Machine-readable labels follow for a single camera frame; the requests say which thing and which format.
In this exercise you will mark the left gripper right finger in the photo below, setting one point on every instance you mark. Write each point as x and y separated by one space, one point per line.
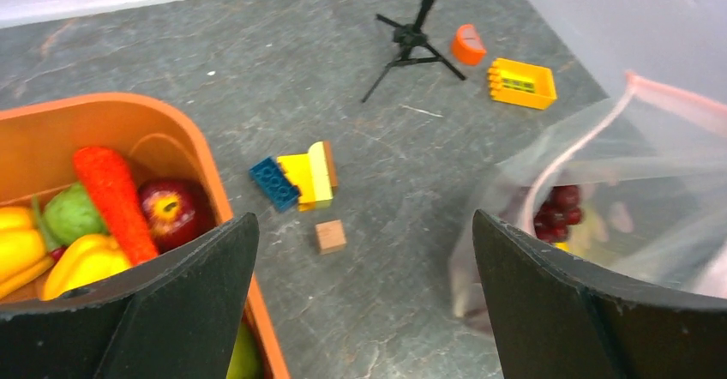
555 315

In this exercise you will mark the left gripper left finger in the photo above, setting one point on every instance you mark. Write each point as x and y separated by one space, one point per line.
175 316

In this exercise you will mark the yellow banana bunch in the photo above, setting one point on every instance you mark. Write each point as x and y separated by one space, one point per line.
596 237

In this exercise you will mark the dark grape bunch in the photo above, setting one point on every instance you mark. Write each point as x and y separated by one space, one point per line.
558 214

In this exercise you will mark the clear zip top bag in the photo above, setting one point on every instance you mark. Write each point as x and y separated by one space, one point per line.
657 153

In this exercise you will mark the yellow green mango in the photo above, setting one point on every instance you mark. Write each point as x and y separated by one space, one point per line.
245 360

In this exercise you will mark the yellow bell pepper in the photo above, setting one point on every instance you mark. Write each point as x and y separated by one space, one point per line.
89 259

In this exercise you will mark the red apple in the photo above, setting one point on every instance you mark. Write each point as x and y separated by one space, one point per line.
177 211

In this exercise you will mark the green leafy vegetable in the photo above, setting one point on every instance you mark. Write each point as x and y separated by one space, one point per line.
71 214

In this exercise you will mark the orange carrot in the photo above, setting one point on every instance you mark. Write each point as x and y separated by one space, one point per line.
108 181

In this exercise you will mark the yellow corn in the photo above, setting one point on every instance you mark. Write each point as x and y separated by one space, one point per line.
24 256

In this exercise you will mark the small wooden cube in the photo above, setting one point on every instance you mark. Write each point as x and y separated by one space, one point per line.
330 236

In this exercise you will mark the orange plastic bin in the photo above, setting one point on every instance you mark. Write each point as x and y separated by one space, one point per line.
38 141

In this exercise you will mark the multicolour toy brick stack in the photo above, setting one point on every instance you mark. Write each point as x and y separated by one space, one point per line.
305 180

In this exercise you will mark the yellow toy brick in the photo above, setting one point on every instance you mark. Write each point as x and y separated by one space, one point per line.
521 84

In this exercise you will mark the black microphone tripod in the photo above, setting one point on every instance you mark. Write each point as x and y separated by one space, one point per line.
408 37

